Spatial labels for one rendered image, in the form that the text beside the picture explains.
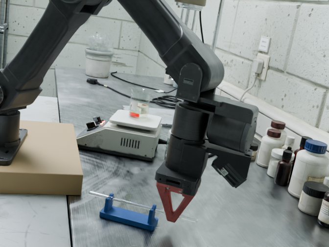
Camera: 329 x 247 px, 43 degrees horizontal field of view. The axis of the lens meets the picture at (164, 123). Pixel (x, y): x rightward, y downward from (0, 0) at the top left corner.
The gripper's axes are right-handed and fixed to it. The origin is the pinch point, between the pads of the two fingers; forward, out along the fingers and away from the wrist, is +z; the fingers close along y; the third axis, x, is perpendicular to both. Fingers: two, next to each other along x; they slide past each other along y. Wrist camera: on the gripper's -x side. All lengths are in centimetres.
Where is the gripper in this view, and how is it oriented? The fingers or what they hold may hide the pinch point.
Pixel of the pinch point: (172, 215)
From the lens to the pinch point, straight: 73.3
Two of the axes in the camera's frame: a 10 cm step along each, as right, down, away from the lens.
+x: -9.5, -2.3, 1.9
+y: 2.5, -2.3, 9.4
